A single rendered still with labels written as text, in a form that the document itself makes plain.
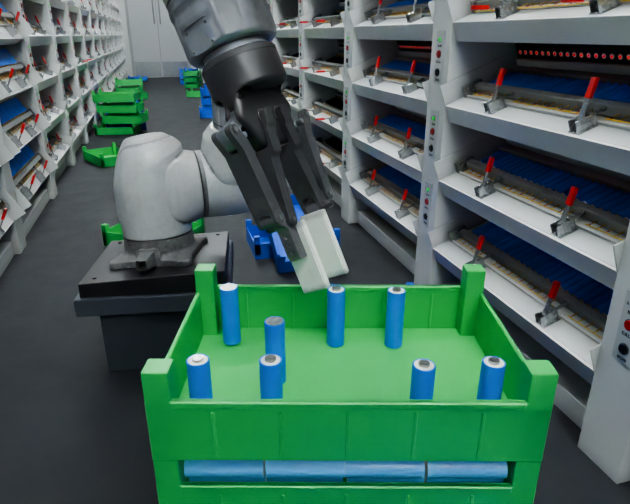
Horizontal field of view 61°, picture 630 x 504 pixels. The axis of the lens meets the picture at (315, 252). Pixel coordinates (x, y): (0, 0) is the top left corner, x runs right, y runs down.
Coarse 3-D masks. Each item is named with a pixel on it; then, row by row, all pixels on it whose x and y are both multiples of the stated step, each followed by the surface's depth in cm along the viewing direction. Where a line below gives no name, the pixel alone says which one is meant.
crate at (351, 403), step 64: (192, 320) 53; (256, 320) 59; (320, 320) 59; (384, 320) 59; (448, 320) 59; (256, 384) 50; (320, 384) 50; (384, 384) 50; (448, 384) 50; (512, 384) 46; (192, 448) 41; (256, 448) 41; (320, 448) 41; (384, 448) 41; (448, 448) 41; (512, 448) 41
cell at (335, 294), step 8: (328, 288) 54; (336, 288) 54; (344, 288) 54; (328, 296) 54; (336, 296) 53; (344, 296) 54; (328, 304) 54; (336, 304) 54; (344, 304) 54; (328, 312) 54; (336, 312) 54; (344, 312) 55; (328, 320) 55; (336, 320) 54; (344, 320) 55; (328, 328) 55; (336, 328) 55; (344, 328) 56; (328, 336) 55; (336, 336) 55; (328, 344) 56; (336, 344) 55
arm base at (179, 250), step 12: (168, 240) 117; (180, 240) 119; (192, 240) 123; (204, 240) 130; (132, 252) 118; (144, 252) 116; (156, 252) 116; (168, 252) 118; (180, 252) 119; (192, 252) 121; (120, 264) 117; (132, 264) 117; (144, 264) 117; (156, 264) 117; (168, 264) 117; (180, 264) 116
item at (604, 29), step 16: (448, 0) 123; (464, 0) 124; (464, 16) 126; (480, 16) 119; (512, 16) 107; (528, 16) 102; (544, 16) 97; (560, 16) 93; (576, 16) 89; (592, 16) 86; (608, 16) 83; (624, 16) 80; (464, 32) 123; (480, 32) 117; (496, 32) 111; (512, 32) 106; (528, 32) 102; (544, 32) 98; (560, 32) 94; (576, 32) 90; (592, 32) 87; (608, 32) 84; (624, 32) 81
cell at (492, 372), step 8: (488, 360) 42; (496, 360) 42; (488, 368) 41; (496, 368) 41; (504, 368) 41; (480, 376) 42; (488, 376) 42; (496, 376) 41; (480, 384) 43; (488, 384) 42; (496, 384) 42; (480, 392) 43; (488, 392) 42; (496, 392) 42
